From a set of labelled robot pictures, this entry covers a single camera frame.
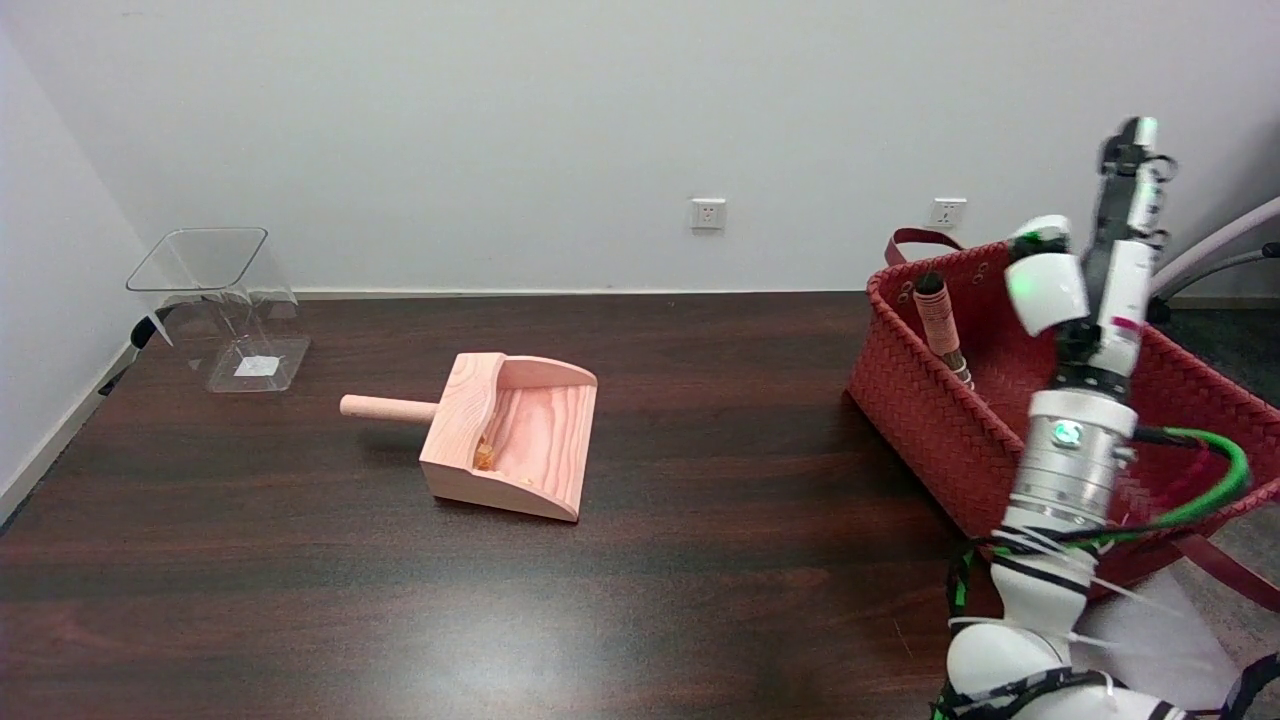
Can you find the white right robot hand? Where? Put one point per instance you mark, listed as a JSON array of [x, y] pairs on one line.
[[1120, 290]]

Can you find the small brown bristle broom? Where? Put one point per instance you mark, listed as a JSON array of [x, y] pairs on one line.
[[940, 325]]

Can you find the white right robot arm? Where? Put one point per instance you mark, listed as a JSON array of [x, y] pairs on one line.
[[1070, 470]]

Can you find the red-brown woven storage basket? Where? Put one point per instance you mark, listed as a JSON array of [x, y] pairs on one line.
[[930, 430]]

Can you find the grey curved chair tube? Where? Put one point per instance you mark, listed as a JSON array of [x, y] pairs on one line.
[[1230, 260]]

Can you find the white curved chair tube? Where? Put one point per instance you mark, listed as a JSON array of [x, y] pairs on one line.
[[1225, 240]]

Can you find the light wooden dustpan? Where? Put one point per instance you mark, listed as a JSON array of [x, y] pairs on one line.
[[530, 440]]

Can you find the orange crumbs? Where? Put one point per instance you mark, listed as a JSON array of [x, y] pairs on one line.
[[485, 456]]

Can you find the white paper label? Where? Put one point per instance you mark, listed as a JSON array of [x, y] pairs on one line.
[[255, 366]]

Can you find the clear acrylic container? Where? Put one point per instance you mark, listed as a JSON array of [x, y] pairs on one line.
[[225, 300]]

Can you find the white wall outlet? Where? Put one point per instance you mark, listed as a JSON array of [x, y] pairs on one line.
[[708, 214], [949, 213]]

